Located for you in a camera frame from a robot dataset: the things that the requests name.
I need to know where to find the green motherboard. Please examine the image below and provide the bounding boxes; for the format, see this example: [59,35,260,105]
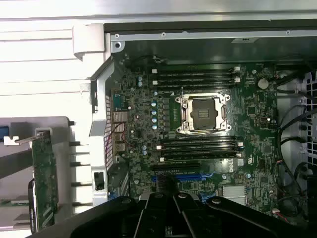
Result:
[108,42,280,224]

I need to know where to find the grey parts rack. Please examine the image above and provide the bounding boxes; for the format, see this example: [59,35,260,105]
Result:
[0,116,75,238]

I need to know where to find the black RAM slot white latches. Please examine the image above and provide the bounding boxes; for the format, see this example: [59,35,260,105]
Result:
[156,141,245,151]
[151,66,241,74]
[159,152,243,163]
[152,77,241,86]

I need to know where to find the green RAM stick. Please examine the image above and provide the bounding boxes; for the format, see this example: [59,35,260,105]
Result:
[0,197,28,207]

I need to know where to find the silver perforated drive cage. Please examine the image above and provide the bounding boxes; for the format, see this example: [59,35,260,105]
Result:
[298,70,317,162]

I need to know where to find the black expansion slot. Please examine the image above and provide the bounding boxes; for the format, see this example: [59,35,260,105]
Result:
[150,161,202,171]

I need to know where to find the small silver heat sink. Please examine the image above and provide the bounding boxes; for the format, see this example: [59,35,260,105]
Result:
[221,184,246,203]

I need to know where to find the blue expansion slot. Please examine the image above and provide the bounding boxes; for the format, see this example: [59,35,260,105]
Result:
[151,173,215,183]

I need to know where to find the open dark grey PC case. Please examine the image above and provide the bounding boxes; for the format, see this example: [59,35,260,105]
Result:
[72,13,317,229]

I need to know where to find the metal CPU socket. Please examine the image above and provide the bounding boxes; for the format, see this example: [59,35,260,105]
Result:
[174,93,232,136]

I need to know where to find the hard disk blue carrier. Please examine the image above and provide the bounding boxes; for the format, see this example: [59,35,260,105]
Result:
[0,125,9,146]

